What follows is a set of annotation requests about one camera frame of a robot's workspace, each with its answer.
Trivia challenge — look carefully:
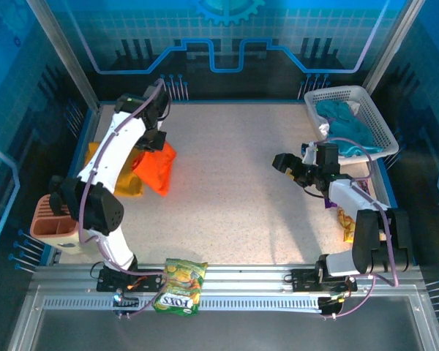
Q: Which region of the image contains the purple snack bag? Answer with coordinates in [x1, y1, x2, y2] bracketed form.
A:
[323, 178, 374, 210]

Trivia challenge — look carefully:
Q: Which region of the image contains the white slotted cable duct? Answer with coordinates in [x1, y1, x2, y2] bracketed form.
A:
[42, 295, 323, 312]

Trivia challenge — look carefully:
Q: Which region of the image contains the aluminium frame post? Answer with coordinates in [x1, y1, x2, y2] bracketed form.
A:
[361, 0, 425, 97]
[25, 0, 102, 115]

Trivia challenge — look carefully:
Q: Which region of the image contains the small black controller board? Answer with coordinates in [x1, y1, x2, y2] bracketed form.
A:
[111, 291, 140, 317]
[317, 295, 343, 320]

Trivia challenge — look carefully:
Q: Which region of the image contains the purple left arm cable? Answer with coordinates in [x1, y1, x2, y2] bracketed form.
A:
[78, 78, 169, 320]

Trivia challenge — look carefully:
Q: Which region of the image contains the green FOX'S snack bag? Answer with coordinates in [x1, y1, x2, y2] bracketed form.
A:
[152, 257, 209, 317]

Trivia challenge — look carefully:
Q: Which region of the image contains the white plastic mesh basket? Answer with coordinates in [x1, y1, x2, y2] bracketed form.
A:
[303, 86, 399, 162]

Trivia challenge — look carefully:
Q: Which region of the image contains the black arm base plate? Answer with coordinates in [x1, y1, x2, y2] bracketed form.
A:
[96, 265, 166, 293]
[290, 268, 359, 294]

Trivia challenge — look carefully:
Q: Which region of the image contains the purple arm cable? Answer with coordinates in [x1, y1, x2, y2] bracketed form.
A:
[323, 137, 402, 320]
[78, 78, 169, 320]

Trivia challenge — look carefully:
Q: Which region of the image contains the aluminium rail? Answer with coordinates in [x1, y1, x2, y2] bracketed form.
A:
[32, 263, 424, 294]

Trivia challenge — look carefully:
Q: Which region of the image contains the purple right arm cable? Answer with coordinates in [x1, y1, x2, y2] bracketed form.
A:
[323, 137, 402, 320]

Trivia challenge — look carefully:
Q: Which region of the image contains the yellow t-shirt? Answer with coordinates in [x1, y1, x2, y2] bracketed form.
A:
[84, 141, 146, 197]

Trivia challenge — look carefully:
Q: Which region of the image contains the orange t-shirt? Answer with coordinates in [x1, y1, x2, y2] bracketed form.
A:
[130, 141, 178, 197]

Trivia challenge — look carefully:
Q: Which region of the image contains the yellow snack bag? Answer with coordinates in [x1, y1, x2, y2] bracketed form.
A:
[337, 206, 358, 244]

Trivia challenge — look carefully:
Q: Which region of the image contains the teal t-shirt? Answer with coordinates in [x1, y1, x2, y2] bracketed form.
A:
[315, 100, 384, 159]

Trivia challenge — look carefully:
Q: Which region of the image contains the brown and cream slotted holder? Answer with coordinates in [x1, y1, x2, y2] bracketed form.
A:
[29, 193, 82, 254]

